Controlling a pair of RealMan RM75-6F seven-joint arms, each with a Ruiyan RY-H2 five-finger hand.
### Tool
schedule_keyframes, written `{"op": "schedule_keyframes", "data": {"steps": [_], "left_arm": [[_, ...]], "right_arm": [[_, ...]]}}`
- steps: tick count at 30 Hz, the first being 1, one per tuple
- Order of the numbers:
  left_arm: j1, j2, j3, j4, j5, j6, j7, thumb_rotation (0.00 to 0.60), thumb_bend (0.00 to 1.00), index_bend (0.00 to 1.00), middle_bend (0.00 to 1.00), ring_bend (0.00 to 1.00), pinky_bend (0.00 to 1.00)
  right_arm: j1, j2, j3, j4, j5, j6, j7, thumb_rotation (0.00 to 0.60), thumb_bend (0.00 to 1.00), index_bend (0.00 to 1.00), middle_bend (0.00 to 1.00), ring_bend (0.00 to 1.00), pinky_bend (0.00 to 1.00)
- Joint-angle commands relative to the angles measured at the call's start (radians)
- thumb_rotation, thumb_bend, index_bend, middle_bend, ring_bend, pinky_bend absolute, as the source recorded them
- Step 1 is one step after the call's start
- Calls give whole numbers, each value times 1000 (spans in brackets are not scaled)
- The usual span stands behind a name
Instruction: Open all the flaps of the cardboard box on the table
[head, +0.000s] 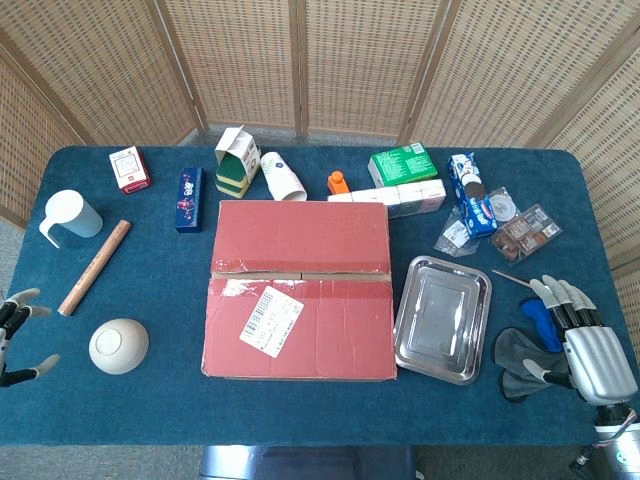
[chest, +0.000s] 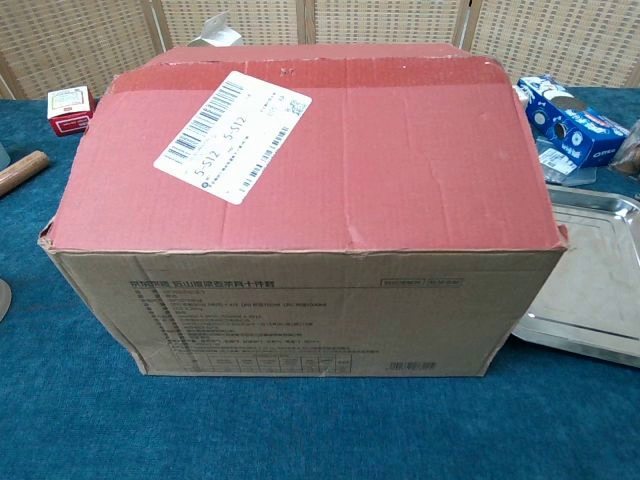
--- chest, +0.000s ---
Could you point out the large brown cardboard box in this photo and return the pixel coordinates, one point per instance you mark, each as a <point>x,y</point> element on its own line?
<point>310,200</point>

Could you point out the open white paper carton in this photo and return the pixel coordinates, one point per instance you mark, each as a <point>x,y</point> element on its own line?
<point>215,32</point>

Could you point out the blue cookie package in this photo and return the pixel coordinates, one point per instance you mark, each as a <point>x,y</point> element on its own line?
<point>575,125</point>

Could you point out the small red white box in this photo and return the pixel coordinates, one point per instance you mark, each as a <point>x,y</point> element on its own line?
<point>70,112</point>

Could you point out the dark blue table cloth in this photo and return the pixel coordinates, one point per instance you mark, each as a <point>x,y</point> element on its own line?
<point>75,425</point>

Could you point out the clear labelled plastic bag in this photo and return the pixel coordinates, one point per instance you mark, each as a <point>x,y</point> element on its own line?
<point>557,162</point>

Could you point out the stainless steel tray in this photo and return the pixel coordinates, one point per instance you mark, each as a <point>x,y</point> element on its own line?
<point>590,270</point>

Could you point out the wooden rolling pin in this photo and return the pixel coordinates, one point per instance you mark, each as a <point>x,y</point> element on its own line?
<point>22,170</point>

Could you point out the woven folding screen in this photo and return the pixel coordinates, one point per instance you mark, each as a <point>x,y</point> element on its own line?
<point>75,45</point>

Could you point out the clear tray of brown snacks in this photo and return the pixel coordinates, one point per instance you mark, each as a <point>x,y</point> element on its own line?
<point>627,152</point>

